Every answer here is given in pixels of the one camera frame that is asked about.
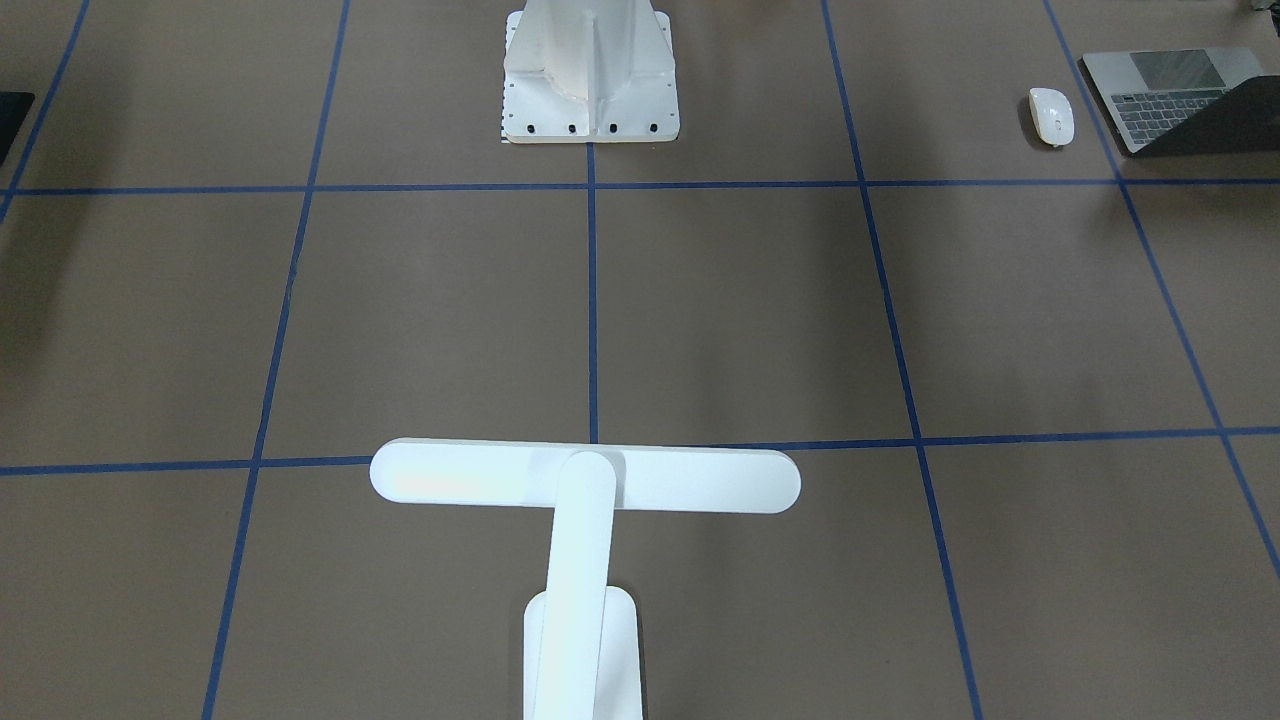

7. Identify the grey laptop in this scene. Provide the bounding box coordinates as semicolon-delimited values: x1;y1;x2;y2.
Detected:
1082;47;1279;158

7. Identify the white computer mouse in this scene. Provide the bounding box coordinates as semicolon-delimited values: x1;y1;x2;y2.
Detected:
1027;87;1076;149

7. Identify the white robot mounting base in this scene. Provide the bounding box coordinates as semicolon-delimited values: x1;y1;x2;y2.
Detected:
500;1;681;145

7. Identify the white desk lamp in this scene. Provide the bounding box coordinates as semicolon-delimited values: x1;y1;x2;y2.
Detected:
370;438;803;719

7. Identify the black mouse pad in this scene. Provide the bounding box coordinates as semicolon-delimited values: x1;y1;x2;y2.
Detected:
0;91;35;164

